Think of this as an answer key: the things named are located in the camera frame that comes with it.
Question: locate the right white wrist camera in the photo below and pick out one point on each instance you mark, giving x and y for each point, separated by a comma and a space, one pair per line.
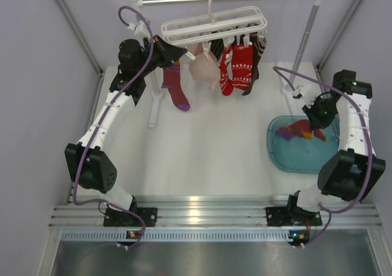
307, 93

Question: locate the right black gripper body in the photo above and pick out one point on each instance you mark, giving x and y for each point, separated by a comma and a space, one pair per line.
324, 111

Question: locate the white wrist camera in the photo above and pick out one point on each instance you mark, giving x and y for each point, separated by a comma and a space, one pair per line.
307, 93
140, 30

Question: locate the perforated cable duct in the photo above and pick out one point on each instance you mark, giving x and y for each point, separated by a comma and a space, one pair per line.
186, 235

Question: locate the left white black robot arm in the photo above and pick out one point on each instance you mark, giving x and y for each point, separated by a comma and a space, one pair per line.
88, 163

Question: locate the teal plastic basket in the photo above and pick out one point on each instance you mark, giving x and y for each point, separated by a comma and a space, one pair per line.
299, 155

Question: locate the pink sock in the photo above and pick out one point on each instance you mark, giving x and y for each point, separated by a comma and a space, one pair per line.
204, 67

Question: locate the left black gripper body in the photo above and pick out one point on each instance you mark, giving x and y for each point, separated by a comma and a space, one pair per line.
160, 58

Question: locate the red sock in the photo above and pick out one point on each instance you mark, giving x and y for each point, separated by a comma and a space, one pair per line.
236, 68

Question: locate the orange purple sock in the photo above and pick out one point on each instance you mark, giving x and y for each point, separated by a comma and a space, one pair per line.
300, 129
172, 82

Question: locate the brown striped sock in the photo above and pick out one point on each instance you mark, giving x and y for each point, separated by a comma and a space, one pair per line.
258, 45

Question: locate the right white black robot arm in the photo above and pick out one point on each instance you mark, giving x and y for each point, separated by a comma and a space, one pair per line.
351, 172

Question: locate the aluminium mounting rail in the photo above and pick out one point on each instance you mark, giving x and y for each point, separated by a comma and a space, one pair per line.
180, 212

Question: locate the white plastic clip hanger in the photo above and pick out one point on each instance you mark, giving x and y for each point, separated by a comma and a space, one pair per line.
223, 25

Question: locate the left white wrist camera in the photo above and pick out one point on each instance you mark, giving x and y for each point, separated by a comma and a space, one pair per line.
140, 30

